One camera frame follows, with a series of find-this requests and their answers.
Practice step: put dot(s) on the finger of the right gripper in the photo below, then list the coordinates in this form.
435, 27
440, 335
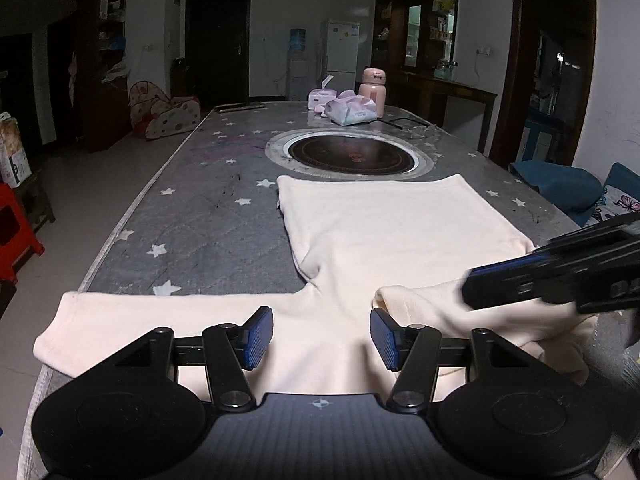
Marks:
604, 242
602, 288

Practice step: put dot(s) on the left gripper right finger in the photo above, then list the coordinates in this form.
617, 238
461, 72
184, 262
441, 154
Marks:
394, 342

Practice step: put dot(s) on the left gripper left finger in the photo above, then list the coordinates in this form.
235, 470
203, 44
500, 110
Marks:
241, 346

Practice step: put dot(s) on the cream white sweatshirt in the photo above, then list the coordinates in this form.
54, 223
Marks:
400, 246

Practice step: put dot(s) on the butterfly print pillow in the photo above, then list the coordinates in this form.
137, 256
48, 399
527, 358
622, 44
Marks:
612, 203

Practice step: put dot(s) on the blue sofa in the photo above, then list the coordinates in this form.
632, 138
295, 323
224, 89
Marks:
572, 190

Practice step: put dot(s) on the round black induction cooktop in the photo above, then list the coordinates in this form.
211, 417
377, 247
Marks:
348, 154

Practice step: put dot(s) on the dark wooden side table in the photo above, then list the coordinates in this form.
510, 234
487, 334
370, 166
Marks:
459, 108

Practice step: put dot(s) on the pink tissue pack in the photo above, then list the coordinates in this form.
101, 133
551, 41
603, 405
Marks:
349, 109

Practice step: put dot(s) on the red white play tent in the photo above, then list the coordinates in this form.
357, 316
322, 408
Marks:
155, 115

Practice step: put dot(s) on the small pink tissue box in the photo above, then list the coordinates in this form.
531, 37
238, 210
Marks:
318, 98

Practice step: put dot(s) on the red plastic stool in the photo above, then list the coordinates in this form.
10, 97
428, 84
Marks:
17, 235

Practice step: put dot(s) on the pink thermos bottle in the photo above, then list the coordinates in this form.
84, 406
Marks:
373, 87

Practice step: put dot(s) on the water dispenser with blue bottle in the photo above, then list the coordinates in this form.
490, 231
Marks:
297, 71

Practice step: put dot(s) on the dark wooden cabinet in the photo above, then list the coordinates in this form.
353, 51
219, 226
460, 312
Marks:
413, 43

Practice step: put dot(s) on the white printed sack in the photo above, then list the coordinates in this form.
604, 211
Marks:
14, 164

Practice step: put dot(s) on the white refrigerator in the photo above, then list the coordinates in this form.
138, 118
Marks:
340, 46

